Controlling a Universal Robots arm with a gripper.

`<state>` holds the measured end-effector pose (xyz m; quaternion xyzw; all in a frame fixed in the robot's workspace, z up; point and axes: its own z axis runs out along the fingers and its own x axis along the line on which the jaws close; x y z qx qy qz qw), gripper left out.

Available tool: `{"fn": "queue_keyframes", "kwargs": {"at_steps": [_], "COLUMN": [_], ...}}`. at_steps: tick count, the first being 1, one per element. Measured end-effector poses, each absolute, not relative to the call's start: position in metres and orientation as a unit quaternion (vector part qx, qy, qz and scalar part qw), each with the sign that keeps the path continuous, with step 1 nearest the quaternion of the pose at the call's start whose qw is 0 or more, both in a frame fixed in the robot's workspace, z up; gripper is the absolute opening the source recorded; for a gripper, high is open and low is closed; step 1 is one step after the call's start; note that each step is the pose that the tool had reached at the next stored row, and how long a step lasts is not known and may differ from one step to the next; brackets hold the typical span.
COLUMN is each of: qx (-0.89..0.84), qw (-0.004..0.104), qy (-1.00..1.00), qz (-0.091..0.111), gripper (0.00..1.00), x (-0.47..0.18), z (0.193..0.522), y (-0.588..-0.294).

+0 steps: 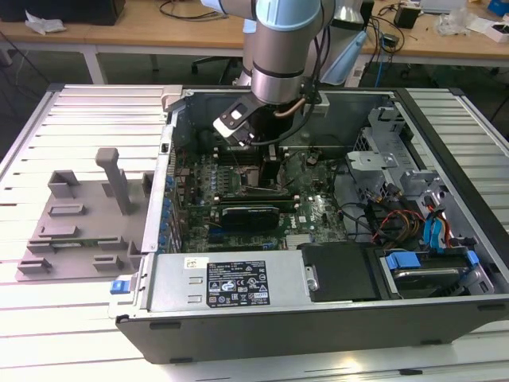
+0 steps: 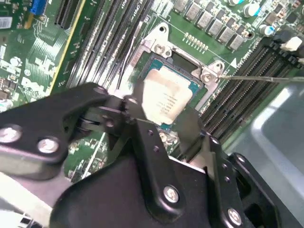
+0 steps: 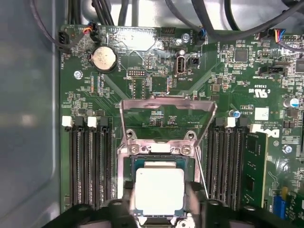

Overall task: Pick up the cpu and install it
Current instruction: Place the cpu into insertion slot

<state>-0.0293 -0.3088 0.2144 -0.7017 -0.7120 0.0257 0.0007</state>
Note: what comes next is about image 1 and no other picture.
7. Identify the CPU socket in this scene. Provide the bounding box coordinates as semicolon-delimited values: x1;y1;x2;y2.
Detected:
239;164;286;195

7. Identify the green motherboard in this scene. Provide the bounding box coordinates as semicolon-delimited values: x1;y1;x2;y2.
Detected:
170;149;351;254

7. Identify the black graphics card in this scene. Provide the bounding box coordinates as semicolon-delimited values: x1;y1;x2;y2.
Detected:
220;204;282;232

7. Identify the wooden desk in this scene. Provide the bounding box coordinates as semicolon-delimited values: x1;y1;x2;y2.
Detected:
0;0;509;85

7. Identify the black plastic cover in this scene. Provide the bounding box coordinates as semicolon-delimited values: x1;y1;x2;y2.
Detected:
297;241;383;304

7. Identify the small black speaker box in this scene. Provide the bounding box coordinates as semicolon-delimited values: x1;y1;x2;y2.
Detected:
393;6;422;29

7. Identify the grey power supply unit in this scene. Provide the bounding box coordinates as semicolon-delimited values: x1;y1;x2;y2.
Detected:
146;252;310;314

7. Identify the hard disk in blue carrier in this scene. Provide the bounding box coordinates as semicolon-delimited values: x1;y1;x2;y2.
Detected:
379;248;485;300

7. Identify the white flat device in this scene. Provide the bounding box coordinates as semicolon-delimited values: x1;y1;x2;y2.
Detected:
420;0;464;13

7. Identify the clear plastic bag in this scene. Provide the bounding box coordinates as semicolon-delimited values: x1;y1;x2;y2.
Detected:
435;7;476;36

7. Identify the grey parts rack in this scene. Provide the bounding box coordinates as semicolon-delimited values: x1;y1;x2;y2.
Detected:
14;147;156;283

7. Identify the black and grey PC case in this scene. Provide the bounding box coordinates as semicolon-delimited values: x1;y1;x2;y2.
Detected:
107;85;509;365

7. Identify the white cardboard box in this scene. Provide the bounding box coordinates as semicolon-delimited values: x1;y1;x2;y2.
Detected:
467;15;509;44

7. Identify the black box on desk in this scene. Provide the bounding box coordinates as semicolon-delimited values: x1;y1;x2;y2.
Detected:
0;0;127;25

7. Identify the crumpled white paper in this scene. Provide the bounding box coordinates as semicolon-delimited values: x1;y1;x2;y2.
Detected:
24;10;68;33

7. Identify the black camera cable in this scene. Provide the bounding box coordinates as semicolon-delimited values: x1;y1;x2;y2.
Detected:
312;23;333;105
250;102;310;146

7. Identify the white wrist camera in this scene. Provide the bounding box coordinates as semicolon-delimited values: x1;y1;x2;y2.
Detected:
212;95;260;151

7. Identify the thick black cable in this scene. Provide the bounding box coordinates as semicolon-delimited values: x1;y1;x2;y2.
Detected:
332;161;377;242

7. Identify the red wire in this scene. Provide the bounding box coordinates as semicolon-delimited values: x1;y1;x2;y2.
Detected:
373;209;425;244

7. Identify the yellow wire bundle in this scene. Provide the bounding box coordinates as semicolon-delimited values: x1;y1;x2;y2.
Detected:
398;217;422;240

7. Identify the blue flat data cable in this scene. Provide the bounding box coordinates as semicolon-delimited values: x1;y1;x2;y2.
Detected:
433;216;453;255
422;216;440;254

